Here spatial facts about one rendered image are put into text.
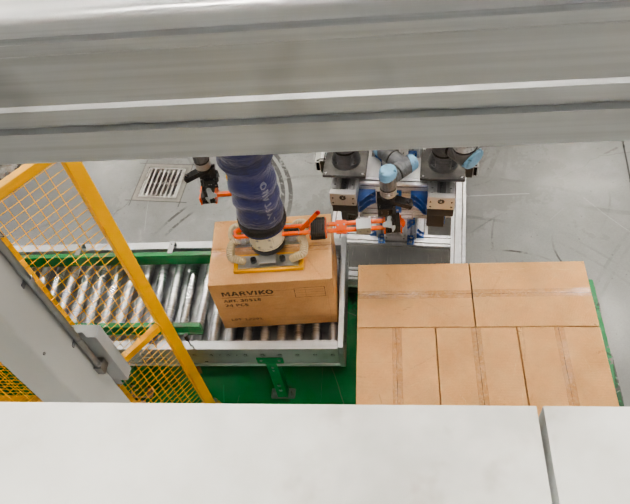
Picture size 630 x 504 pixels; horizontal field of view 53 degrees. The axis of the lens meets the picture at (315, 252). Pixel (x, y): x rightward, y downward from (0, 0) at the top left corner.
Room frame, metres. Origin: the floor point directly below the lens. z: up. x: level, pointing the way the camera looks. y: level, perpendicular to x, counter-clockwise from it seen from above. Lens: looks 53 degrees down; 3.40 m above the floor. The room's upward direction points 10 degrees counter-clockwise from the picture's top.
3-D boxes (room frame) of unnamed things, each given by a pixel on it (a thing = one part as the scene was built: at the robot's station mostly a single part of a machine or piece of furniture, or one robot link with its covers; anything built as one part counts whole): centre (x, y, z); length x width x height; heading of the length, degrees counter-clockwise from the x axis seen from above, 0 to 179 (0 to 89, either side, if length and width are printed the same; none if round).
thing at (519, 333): (1.45, -0.71, 0.34); 1.20 x 1.00 x 0.40; 79
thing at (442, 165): (2.23, -0.72, 1.09); 0.15 x 0.15 x 0.10
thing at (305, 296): (1.95, 0.21, 0.75); 0.60 x 0.40 x 0.40; 82
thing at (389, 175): (1.88, -0.37, 1.38); 0.09 x 0.08 x 0.11; 120
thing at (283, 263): (1.86, 0.23, 0.98); 0.34 x 0.10 x 0.05; 82
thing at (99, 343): (1.12, 0.80, 1.62); 0.20 x 0.05 x 0.30; 79
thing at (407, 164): (1.94, -0.44, 1.38); 0.11 x 0.11 x 0.08; 30
